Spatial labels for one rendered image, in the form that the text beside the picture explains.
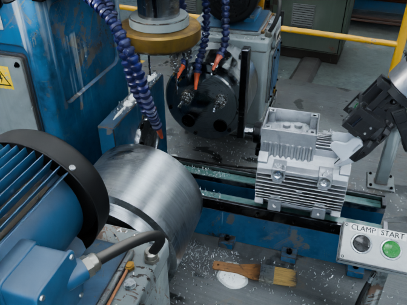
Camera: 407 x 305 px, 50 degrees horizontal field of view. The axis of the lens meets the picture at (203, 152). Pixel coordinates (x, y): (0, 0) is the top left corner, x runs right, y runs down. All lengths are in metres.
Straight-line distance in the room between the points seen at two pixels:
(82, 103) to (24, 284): 0.69
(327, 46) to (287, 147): 3.33
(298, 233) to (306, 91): 0.94
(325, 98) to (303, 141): 0.93
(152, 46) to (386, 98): 0.47
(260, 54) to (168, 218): 0.78
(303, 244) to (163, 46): 0.58
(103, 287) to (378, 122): 0.58
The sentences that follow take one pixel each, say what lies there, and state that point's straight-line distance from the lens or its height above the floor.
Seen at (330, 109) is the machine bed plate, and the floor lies 0.80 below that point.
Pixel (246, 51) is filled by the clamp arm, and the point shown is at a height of 1.25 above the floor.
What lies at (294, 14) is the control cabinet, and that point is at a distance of 4.24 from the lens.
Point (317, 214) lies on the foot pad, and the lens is 1.03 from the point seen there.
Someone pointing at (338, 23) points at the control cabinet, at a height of 0.39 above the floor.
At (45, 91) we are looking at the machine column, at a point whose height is 1.23.
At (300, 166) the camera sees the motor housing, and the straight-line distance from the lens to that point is 1.00.
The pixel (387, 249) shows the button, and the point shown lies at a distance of 0.85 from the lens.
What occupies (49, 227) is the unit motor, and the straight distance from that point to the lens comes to 0.52.
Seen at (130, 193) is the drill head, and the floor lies 1.16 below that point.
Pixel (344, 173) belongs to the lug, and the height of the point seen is 1.08.
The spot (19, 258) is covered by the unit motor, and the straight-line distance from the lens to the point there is 0.48.
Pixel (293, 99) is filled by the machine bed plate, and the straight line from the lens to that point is 1.85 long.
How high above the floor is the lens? 1.64
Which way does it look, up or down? 35 degrees down
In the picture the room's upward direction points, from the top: straight up
